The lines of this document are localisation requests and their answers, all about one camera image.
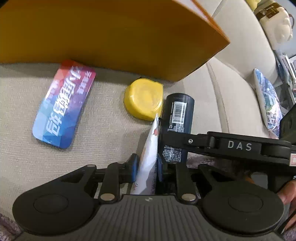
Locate white printed packet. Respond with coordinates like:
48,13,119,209
130,114,159,195

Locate blue purple card box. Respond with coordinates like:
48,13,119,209
32,60,96,149

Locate person right hand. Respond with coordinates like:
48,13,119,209
277,180,296,205

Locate yellow round tape measure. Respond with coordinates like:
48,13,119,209
123,78,164,121

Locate orange cardboard box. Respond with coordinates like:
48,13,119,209
1,1,230,81

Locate blue patterned cushion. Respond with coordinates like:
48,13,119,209
253,68,283,138

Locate purple fuzzy sleeve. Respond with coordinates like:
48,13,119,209
0,214,23,241

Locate white plush toy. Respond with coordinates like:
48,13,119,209
246,0,295,50

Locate beige fabric sofa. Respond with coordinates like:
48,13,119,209
1,1,278,217

